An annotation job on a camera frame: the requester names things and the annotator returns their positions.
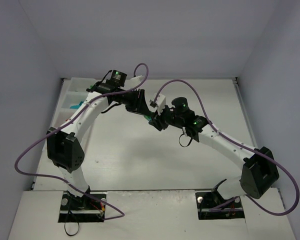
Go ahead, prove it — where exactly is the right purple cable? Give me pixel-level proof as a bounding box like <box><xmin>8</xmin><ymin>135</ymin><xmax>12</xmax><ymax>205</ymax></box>
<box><xmin>154</xmin><ymin>79</ymin><xmax>300</xmax><ymax>216</ymax></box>

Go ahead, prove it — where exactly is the clear plastic compartment tray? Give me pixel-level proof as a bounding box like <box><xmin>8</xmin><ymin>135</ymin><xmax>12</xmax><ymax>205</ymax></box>
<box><xmin>51</xmin><ymin>77</ymin><xmax>98</xmax><ymax>128</ymax></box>

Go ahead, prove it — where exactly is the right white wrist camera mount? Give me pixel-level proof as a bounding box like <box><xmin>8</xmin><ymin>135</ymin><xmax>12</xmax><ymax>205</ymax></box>
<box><xmin>150</xmin><ymin>93</ymin><xmax>167</xmax><ymax>116</ymax></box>

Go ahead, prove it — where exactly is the purple cable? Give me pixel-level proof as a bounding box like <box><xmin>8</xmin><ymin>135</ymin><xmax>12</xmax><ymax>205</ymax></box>
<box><xmin>14</xmin><ymin>62</ymin><xmax>150</xmax><ymax>221</ymax></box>
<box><xmin>154</xmin><ymin>79</ymin><xmax>300</xmax><ymax>216</ymax></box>

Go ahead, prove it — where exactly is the teal oval lego brick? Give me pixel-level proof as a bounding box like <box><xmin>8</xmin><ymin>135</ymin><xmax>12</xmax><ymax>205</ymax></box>
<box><xmin>69</xmin><ymin>101</ymin><xmax>83</xmax><ymax>110</ymax></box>

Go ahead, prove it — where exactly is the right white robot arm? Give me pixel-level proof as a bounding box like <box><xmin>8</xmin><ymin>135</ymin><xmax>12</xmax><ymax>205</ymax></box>
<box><xmin>149</xmin><ymin>95</ymin><xmax>280</xmax><ymax>200</ymax></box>

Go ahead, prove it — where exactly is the red green blue lego stack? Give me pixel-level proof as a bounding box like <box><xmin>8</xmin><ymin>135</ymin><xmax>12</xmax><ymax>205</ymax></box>
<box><xmin>144</xmin><ymin>115</ymin><xmax>151</xmax><ymax>122</ymax></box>

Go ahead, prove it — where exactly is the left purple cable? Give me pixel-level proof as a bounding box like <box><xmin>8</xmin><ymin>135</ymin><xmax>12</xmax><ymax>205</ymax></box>
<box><xmin>14</xmin><ymin>62</ymin><xmax>150</xmax><ymax>221</ymax></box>

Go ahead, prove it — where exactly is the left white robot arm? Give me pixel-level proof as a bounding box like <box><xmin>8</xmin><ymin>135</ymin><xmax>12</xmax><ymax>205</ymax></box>
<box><xmin>46</xmin><ymin>70</ymin><xmax>150</xmax><ymax>198</ymax></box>

